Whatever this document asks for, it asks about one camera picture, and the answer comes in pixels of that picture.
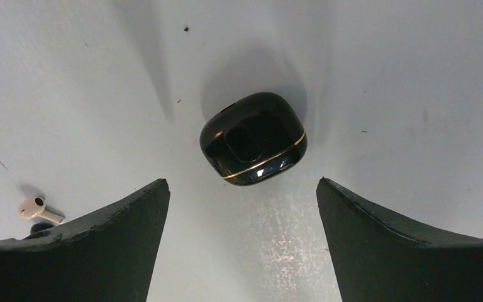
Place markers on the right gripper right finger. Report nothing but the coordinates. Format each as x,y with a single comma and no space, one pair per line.
381,255

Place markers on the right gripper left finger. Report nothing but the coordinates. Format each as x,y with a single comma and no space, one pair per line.
106,255

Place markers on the black earbud charging case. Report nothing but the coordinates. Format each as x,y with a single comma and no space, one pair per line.
254,139

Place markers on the black earbud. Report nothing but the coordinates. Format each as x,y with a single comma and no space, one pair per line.
41,226

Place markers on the white earbud upper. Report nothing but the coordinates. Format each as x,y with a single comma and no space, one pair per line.
35,207

